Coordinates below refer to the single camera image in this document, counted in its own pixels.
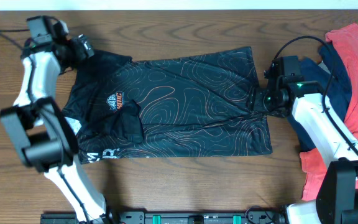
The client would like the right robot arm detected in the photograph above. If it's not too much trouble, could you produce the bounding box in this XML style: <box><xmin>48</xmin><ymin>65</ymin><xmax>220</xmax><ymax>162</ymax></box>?
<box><xmin>247</xmin><ymin>82</ymin><xmax>358</xmax><ymax>223</ymax></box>

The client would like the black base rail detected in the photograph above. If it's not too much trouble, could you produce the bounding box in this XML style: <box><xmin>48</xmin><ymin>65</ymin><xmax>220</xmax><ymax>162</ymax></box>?
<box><xmin>39</xmin><ymin>202</ymin><xmax>288</xmax><ymax>224</ymax></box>

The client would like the red t-shirt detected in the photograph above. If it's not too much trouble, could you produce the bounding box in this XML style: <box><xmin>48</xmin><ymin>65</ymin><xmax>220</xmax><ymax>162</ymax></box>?
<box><xmin>301</xmin><ymin>23</ymin><xmax>358</xmax><ymax>140</ymax></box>

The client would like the navy blue garment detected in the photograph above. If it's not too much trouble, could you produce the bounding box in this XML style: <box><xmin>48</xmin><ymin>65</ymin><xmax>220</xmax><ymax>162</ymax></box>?
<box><xmin>287</xmin><ymin>30</ymin><xmax>358</xmax><ymax>153</ymax></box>

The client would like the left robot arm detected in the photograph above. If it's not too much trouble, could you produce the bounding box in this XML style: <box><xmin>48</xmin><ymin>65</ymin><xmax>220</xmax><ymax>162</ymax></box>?
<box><xmin>0</xmin><ymin>35</ymin><xmax>113</xmax><ymax>223</ymax></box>

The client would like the black patterned sports jersey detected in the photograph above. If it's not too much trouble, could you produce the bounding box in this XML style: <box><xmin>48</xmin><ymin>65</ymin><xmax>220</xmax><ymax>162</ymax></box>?
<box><xmin>63</xmin><ymin>47</ymin><xmax>272</xmax><ymax>164</ymax></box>

